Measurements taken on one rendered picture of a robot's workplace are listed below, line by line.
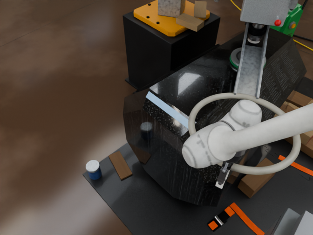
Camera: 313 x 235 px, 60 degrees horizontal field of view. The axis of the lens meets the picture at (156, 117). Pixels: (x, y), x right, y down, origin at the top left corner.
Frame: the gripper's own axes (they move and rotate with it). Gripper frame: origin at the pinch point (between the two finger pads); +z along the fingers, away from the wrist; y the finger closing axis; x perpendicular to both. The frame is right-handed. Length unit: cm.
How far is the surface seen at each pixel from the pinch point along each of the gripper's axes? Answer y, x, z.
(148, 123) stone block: 24, 51, 17
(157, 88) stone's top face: 36, 53, -1
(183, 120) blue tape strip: 24.0, 29.7, 2.4
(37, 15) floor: 168, 321, 76
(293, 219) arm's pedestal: 3.2, -31.6, 8.9
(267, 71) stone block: 88, 4, 0
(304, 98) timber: 175, -32, 69
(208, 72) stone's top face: 64, 33, -3
